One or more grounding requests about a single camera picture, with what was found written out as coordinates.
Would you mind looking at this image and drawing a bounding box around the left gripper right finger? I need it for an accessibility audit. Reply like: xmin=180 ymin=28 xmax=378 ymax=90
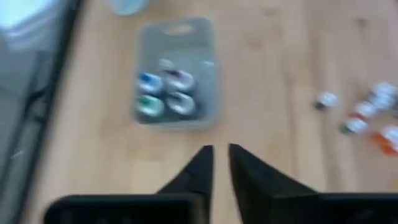
xmin=228 ymin=142 xmax=398 ymax=224

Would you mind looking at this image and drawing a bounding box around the black metal table frame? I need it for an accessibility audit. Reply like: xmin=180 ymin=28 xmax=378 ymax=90
xmin=9 ymin=0 xmax=85 ymax=224

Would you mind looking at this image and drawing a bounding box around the large blue food coloring bottle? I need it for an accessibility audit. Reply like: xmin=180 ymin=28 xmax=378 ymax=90
xmin=136 ymin=72 xmax=164 ymax=94

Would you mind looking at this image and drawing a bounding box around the clear plastic tray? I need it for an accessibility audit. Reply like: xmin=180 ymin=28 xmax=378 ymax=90
xmin=132 ymin=17 xmax=221 ymax=130

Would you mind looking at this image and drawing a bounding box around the large black food coloring bottle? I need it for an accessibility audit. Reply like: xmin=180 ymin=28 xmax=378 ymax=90
xmin=165 ymin=91 xmax=197 ymax=116

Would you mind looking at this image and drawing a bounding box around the small dark dropper bottle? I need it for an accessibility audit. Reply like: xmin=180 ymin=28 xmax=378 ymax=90
xmin=313 ymin=91 xmax=340 ymax=111
xmin=373 ymin=81 xmax=398 ymax=96
xmin=340 ymin=117 xmax=369 ymax=135

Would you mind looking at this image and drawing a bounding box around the large green food coloring bottle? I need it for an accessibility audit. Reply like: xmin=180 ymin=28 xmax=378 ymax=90
xmin=135 ymin=94 xmax=165 ymax=118

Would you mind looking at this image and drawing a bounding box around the large purple food coloring bottle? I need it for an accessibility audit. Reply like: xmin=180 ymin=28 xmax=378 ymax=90
xmin=164 ymin=68 xmax=197 ymax=93

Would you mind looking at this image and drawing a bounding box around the small white-capped dropper bottle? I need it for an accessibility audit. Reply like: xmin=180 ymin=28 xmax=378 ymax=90
xmin=368 ymin=95 xmax=396 ymax=110

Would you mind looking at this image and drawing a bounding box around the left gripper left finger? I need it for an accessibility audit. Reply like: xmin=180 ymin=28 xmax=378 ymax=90
xmin=43 ymin=144 xmax=215 ymax=224

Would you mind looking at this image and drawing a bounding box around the small orange dropper bottle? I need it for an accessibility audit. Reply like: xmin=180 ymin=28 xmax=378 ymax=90
xmin=349 ymin=101 xmax=379 ymax=121
xmin=371 ymin=126 xmax=398 ymax=156

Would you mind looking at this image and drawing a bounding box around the white lined trash bin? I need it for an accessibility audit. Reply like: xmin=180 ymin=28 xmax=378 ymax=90
xmin=0 ymin=0 xmax=68 ymax=52

